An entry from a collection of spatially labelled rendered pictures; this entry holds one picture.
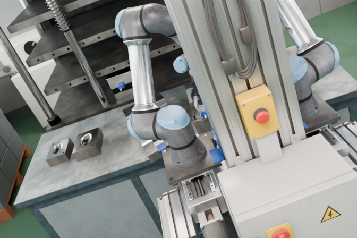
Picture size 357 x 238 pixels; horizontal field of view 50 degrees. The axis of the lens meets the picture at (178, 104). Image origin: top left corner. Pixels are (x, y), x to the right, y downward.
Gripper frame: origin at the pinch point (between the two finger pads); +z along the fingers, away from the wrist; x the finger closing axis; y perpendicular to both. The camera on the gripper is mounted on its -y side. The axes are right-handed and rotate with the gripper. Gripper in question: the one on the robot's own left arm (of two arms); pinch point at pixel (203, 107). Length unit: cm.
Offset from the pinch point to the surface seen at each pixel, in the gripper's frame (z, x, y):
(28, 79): -18, -114, -68
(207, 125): 10.2, 0.5, 1.5
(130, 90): 9, -49, -79
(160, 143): 11.0, -26.3, 9.4
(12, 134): 64, -199, -182
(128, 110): 5, -45, -31
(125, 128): 17, -51, -31
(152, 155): 15.9, -31.7, 11.7
